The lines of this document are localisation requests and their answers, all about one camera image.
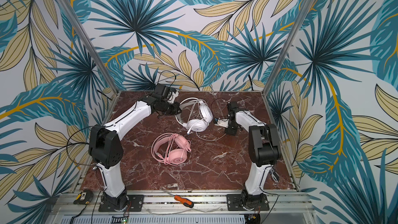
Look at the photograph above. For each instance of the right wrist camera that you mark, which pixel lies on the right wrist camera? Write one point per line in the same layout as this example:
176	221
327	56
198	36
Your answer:
221	122

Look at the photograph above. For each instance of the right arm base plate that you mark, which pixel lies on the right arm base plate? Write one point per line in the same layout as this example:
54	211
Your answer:
245	202

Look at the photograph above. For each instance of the pink headphones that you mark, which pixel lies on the pink headphones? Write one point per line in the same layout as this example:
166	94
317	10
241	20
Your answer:
170	149

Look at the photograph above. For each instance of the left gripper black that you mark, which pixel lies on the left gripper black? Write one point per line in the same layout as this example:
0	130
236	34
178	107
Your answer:
173	108

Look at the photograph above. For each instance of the white headphones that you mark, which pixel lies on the white headphones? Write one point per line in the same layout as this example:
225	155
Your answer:
200	115

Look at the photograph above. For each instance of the aluminium frame post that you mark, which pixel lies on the aluminium frame post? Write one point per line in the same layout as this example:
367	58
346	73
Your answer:
80	31
301	15

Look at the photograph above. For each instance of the silver metal handle right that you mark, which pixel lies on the silver metal handle right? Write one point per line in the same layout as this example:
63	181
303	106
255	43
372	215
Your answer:
274	175

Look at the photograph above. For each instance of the orange handled screwdriver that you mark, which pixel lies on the orange handled screwdriver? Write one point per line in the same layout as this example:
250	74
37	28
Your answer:
184	201

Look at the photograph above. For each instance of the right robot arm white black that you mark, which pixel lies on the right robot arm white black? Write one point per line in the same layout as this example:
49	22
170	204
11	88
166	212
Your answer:
264	151

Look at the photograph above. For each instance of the left aluminium frame post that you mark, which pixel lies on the left aluminium frame post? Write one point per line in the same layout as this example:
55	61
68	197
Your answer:
80	31

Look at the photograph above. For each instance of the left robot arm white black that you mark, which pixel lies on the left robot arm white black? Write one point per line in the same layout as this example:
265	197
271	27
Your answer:
105	146

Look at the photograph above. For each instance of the aluminium front rail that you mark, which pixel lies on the aluminium front rail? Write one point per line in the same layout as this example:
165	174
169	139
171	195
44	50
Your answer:
215	202

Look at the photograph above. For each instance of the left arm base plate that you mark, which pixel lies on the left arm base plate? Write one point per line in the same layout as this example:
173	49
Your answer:
123	203

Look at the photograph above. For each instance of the right aluminium frame post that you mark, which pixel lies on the right aluminium frame post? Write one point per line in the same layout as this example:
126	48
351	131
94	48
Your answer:
301	15

